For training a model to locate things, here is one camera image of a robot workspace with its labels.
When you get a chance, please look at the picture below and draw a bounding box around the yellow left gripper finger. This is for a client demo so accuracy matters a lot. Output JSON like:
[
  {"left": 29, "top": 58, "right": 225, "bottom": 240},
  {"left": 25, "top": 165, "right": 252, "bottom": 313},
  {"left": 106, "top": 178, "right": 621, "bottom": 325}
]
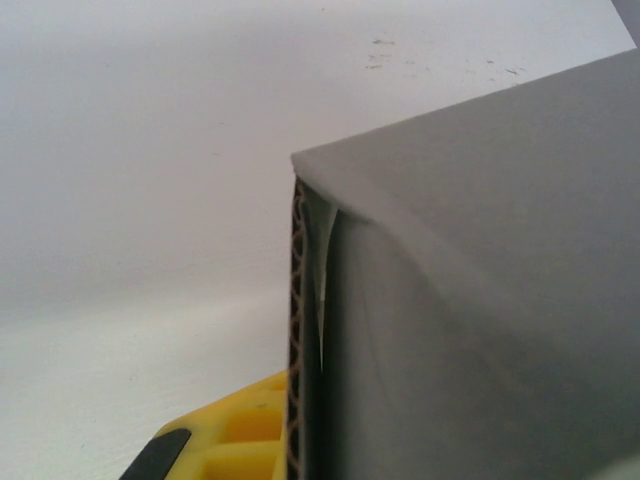
[{"left": 119, "top": 368, "right": 291, "bottom": 480}]

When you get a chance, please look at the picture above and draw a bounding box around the grey cardboard paper box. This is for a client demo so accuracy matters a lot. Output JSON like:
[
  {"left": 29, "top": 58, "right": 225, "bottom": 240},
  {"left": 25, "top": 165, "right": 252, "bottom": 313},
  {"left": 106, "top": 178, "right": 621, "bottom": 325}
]
[{"left": 282, "top": 49, "right": 640, "bottom": 480}]

